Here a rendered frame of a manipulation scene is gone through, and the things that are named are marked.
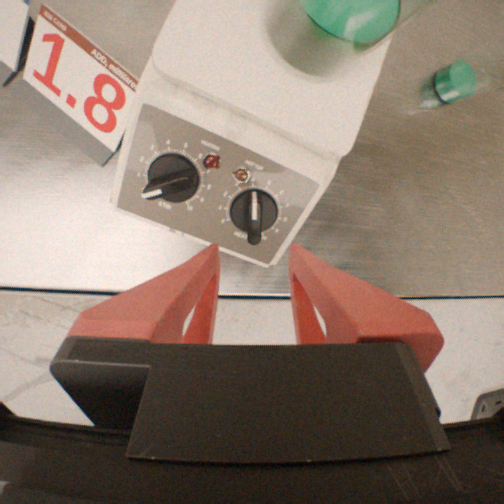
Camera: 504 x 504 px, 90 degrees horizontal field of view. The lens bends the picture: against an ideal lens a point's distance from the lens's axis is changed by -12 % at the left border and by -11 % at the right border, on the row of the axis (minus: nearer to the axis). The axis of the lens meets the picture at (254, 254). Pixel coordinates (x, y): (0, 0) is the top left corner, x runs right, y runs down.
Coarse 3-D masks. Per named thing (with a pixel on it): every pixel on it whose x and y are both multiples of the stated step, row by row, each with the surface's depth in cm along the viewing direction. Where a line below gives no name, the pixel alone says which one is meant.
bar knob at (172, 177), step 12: (168, 156) 16; (180, 156) 17; (156, 168) 17; (168, 168) 17; (180, 168) 17; (192, 168) 17; (156, 180) 17; (168, 180) 16; (180, 180) 16; (192, 180) 16; (144, 192) 16; (156, 192) 16; (168, 192) 16; (180, 192) 18; (192, 192) 18
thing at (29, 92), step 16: (80, 32) 16; (32, 48) 16; (32, 80) 18; (16, 96) 18; (32, 96) 18; (48, 96) 19; (48, 112) 19; (64, 112) 19; (128, 112) 18; (64, 128) 19; (80, 128) 20; (80, 144) 20; (96, 144) 20; (112, 144) 20; (96, 160) 20
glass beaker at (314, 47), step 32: (288, 0) 10; (320, 0) 9; (352, 0) 8; (384, 0) 8; (416, 0) 8; (288, 32) 12; (320, 32) 11; (352, 32) 10; (384, 32) 10; (288, 64) 14; (320, 64) 13; (352, 64) 13
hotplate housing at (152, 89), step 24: (144, 72) 15; (144, 96) 15; (168, 96) 15; (192, 96) 15; (192, 120) 16; (216, 120) 16; (240, 120) 16; (240, 144) 16; (264, 144) 17; (288, 144) 17; (120, 168) 18; (312, 168) 18; (336, 168) 18; (288, 240) 21; (264, 264) 22
